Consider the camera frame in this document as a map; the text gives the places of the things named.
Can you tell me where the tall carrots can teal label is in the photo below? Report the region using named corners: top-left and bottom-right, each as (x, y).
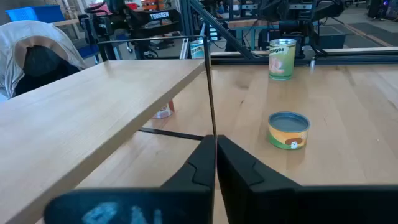
top-left (189, 39), bottom-right (206, 60)

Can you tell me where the black diagonal rig brace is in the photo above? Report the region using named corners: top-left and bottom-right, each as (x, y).
top-left (186, 0), bottom-right (259, 60)

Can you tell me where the wooden shelf with black frame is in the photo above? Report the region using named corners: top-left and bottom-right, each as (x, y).
top-left (0, 34), bottom-right (218, 224)

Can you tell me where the grey hooded jacket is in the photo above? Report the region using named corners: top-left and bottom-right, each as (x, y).
top-left (0, 20), bottom-right (87, 100)

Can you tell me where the dark blue bin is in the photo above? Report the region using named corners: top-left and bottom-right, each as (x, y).
top-left (32, 4), bottom-right (66, 23)

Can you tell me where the short yellow green can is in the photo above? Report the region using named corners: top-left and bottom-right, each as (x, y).
top-left (267, 111), bottom-right (311, 151)

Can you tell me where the red white tomato can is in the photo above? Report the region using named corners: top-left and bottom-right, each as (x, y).
top-left (152, 99), bottom-right (175, 120)

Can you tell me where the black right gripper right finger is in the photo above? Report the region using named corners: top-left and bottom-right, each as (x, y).
top-left (216, 134), bottom-right (398, 224)

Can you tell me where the tall green oranges can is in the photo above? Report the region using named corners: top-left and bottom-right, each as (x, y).
top-left (268, 38), bottom-right (298, 81)

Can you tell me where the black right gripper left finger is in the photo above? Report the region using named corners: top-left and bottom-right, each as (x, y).
top-left (43, 134), bottom-right (216, 224)

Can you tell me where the light blue crate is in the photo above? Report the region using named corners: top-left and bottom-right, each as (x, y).
top-left (5, 6), bottom-right (40, 22)

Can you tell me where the dark blue storage box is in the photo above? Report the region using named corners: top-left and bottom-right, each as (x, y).
top-left (313, 24), bottom-right (348, 50)

